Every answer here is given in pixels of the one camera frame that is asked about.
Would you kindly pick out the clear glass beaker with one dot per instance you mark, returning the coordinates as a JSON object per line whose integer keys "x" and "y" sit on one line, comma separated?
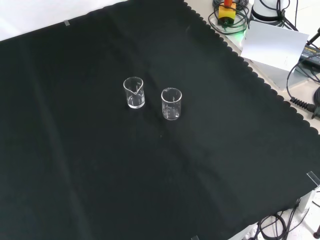
{"x": 171, "y": 112}
{"x": 135, "y": 101}

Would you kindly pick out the black cloth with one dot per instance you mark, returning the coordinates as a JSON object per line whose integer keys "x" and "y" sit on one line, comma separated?
{"x": 100, "y": 162}

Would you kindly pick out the clear plastic clip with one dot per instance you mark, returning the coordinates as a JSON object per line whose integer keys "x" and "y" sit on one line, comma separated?
{"x": 195, "y": 237}
{"x": 313, "y": 178}

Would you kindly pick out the yellow stop button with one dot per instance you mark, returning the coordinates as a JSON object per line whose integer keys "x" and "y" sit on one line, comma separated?
{"x": 227, "y": 13}

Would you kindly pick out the clear tape piece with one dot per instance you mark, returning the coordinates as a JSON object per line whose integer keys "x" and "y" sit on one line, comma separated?
{"x": 66, "y": 23}

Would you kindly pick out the pale board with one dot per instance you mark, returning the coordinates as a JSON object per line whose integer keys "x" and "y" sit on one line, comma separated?
{"x": 272, "y": 42}

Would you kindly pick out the black power adapter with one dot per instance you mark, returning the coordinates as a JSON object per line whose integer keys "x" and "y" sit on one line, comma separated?
{"x": 310, "y": 52}

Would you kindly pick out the grey base plate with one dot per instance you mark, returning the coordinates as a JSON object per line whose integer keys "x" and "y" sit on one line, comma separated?
{"x": 277, "y": 77}

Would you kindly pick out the grey metal bracket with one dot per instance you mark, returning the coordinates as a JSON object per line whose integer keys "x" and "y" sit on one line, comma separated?
{"x": 310, "y": 207}

